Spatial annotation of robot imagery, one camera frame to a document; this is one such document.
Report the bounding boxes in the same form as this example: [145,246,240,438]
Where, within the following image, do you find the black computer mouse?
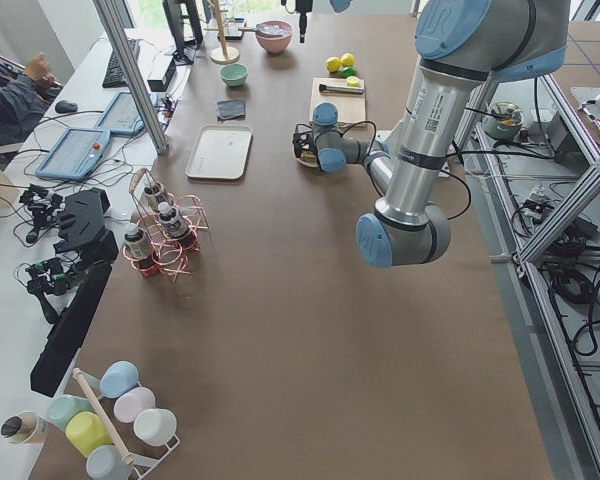
[55,100,78,114]

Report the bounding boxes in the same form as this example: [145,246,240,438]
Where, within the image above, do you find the blue teach pendant near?
[35,128,111,180]

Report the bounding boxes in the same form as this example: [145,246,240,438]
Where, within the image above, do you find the cream rabbit tray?
[185,124,252,181]

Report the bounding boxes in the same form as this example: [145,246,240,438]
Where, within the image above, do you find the white cup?
[133,408,177,446]

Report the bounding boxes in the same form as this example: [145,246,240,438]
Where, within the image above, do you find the green lime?
[340,66,358,78]

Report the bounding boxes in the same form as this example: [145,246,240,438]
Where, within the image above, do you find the steel ice scoop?
[238,23,269,33]

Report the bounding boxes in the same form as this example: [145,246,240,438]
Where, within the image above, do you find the seated person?
[0,52,59,146]

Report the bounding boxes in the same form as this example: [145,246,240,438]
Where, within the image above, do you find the mint green cup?
[46,394,93,431]

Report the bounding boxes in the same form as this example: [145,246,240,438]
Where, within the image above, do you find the tea bottle back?
[143,183,168,210]

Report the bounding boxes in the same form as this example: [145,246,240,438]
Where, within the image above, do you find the blue teach pendant far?
[95,91,144,137]

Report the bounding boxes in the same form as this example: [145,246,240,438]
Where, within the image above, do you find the green ceramic bowl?
[219,63,249,87]

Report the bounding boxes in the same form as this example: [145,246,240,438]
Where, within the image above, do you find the white cup rack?
[72,368,181,479]

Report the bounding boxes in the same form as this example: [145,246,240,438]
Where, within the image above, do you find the wooden mug tree stand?
[206,0,240,65]

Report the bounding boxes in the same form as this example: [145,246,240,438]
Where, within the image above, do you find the steel handled knife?
[318,83,365,95]

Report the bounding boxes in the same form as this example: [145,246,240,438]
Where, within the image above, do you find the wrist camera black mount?
[292,123,316,160]

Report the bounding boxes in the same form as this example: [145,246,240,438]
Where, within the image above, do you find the black monitor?
[162,0,203,65]

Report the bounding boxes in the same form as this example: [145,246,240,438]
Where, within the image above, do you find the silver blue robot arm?
[311,0,570,267]
[294,0,351,44]

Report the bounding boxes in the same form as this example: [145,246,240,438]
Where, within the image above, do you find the black keyboard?
[102,39,140,88]

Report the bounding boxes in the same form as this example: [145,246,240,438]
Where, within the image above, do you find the grey folded cloth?
[216,99,246,121]

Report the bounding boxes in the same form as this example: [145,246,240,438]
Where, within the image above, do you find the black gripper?
[294,0,313,43]

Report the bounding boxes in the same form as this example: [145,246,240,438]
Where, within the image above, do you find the yellow cup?
[65,411,112,458]

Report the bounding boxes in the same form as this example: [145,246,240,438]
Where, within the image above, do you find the pink bowl with ice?
[255,20,293,54]

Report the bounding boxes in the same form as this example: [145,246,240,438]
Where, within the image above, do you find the aluminium frame post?
[93,0,168,155]

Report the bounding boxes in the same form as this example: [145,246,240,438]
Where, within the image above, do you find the paper cup with metal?
[0,411,48,444]

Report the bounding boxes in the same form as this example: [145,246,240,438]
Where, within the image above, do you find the copper wire bottle rack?
[122,168,209,280]

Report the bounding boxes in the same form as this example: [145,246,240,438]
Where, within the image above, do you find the whole yellow lemon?
[325,56,341,73]

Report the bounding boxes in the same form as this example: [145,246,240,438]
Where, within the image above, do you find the wooden cutting board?
[308,77,367,126]

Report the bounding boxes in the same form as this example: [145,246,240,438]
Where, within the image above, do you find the pink cup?
[113,386,156,423]

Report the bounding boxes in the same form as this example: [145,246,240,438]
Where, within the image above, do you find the grey blue cup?
[86,445,133,480]

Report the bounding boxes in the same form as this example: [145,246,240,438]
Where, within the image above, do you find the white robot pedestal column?
[375,118,409,158]

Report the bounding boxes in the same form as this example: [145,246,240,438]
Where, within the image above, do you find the blue teach pendant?
[95,91,144,137]
[35,128,111,180]

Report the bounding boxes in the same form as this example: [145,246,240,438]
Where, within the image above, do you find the toast slice on plate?
[301,154,318,168]

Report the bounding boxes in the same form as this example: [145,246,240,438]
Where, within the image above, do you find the white round plate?
[297,152,319,169]

